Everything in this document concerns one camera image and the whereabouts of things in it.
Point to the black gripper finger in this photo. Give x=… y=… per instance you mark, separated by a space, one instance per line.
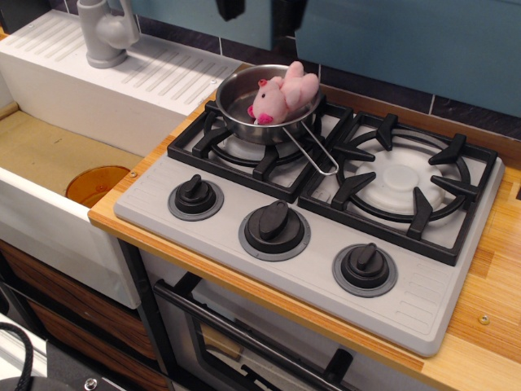
x=230 y=9
x=289 y=15

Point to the stainless steel pan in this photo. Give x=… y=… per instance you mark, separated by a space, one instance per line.
x=237 y=92

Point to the pink stuffed pig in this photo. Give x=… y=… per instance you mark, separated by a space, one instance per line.
x=279 y=97

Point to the black left stove knob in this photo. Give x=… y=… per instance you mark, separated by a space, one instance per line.
x=195 y=200

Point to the black stove knob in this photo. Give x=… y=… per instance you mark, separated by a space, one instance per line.
x=365 y=270
x=195 y=200
x=275 y=232

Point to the black middle stove knob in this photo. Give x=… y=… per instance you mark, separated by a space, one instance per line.
x=275 y=232

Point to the grey toy stove top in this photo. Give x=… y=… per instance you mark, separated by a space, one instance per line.
x=414 y=314

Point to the black right stove knob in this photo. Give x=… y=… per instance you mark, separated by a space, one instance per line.
x=365 y=270

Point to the grey toy faucet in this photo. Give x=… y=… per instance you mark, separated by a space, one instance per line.
x=107 y=36

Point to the black left burner grate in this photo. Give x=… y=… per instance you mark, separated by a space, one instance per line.
x=280 y=171

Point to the black burner grate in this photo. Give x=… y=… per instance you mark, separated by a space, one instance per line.
x=415 y=189
x=280 y=171

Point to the white toy sink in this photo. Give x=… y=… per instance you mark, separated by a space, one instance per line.
x=61 y=117

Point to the orange plastic plate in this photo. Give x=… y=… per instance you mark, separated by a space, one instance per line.
x=89 y=187

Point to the black right burner grate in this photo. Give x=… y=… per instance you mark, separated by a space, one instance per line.
x=415 y=189

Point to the wooden drawer cabinet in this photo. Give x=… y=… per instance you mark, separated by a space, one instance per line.
x=86 y=323

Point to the oven door with black handle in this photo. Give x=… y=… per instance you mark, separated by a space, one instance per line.
x=244 y=348

